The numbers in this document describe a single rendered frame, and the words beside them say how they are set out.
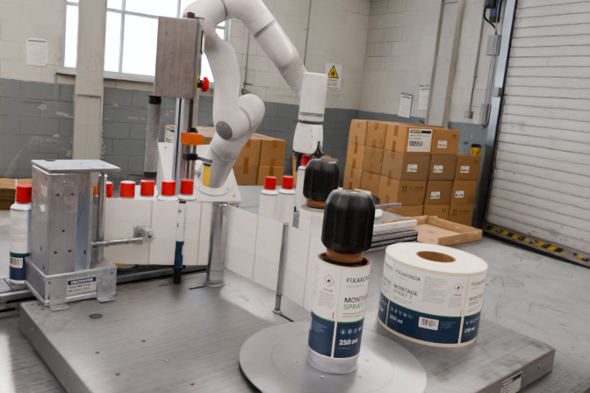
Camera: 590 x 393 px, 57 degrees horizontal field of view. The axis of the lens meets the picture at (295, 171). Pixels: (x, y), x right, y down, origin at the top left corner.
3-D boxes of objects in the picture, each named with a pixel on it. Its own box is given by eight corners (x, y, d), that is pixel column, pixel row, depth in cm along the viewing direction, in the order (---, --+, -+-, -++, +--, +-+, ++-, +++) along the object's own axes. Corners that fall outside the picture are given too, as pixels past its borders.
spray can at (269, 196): (262, 250, 152) (269, 178, 149) (251, 245, 156) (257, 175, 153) (277, 248, 155) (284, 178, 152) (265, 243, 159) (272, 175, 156)
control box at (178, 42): (153, 96, 129) (157, 14, 127) (161, 95, 146) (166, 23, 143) (195, 99, 131) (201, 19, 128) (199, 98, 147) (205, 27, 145)
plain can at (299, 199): (300, 217, 180) (306, 156, 177) (290, 213, 184) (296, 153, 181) (311, 216, 184) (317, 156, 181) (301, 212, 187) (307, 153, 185)
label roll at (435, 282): (435, 302, 124) (443, 241, 122) (499, 341, 106) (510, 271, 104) (360, 308, 116) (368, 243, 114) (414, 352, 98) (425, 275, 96)
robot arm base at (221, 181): (190, 195, 214) (204, 165, 201) (186, 158, 225) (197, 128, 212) (235, 197, 222) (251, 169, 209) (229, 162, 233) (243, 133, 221)
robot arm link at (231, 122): (263, 126, 202) (241, 146, 190) (238, 125, 208) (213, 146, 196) (226, -9, 179) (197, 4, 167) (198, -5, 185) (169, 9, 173)
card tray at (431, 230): (437, 248, 192) (439, 238, 192) (381, 230, 211) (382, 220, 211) (480, 239, 212) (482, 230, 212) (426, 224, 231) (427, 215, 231)
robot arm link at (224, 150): (204, 146, 207) (222, 103, 191) (230, 125, 220) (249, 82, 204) (228, 166, 206) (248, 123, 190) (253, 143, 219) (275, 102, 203)
